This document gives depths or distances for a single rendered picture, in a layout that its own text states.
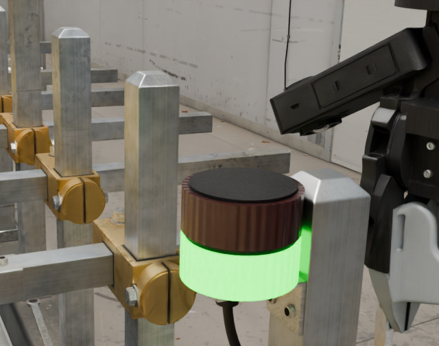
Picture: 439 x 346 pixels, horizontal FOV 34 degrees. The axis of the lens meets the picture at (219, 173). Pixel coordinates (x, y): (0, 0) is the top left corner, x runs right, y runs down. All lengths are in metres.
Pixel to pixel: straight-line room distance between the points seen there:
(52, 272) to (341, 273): 0.32
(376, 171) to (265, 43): 4.68
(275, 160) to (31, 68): 0.36
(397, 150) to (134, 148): 0.25
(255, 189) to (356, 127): 4.04
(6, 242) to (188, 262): 1.05
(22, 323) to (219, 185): 0.78
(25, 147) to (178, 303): 0.50
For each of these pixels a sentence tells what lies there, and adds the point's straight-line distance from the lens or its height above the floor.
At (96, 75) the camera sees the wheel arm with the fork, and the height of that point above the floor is 0.95.
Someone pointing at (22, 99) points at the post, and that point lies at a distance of 1.07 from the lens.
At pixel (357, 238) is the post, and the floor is 1.08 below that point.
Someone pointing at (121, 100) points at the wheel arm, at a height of 0.94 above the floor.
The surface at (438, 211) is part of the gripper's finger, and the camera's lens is 0.47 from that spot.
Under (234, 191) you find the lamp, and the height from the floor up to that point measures 1.11.
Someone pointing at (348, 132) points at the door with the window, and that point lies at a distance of 4.45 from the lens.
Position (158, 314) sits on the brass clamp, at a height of 0.93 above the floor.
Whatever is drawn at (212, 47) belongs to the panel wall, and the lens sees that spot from 5.68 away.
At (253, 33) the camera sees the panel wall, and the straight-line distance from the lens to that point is 5.19.
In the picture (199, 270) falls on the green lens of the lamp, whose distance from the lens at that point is 0.35.
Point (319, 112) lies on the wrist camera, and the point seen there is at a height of 1.13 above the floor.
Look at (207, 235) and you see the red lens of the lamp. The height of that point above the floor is 1.09.
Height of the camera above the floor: 1.22
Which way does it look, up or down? 17 degrees down
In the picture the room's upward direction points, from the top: 2 degrees clockwise
